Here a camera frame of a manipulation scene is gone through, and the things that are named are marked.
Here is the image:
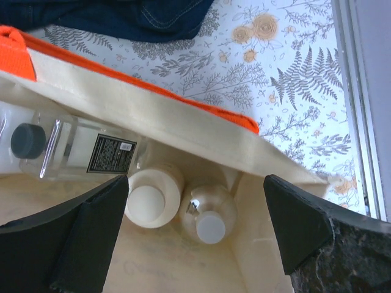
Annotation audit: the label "aluminium mounting rail frame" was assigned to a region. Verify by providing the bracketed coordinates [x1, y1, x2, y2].
[332, 1, 388, 222]

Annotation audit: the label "beige canvas bag orange handles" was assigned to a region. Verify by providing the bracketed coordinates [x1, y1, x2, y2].
[1, 26, 328, 292]

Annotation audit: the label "white rectangular lotion bottle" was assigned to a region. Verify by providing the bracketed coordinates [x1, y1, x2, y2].
[0, 101, 34, 176]

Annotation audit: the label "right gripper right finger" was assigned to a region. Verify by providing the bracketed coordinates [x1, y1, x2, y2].
[263, 175, 390, 292]

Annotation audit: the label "dark blue denim garment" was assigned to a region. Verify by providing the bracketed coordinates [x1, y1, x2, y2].
[1, 0, 212, 43]

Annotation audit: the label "clear square bottle grey cap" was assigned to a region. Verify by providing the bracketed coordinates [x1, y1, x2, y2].
[10, 111, 148, 181]

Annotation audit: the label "beige round bottle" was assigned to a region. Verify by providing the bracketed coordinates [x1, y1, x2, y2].
[125, 163, 185, 229]

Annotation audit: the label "floral patterned tablecloth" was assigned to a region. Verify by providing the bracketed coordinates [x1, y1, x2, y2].
[33, 1, 368, 214]

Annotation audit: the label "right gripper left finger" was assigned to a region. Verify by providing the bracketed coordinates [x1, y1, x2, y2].
[1, 175, 129, 292]

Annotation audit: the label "clear round bottle white cap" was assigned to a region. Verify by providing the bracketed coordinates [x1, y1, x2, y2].
[178, 183, 238, 245]

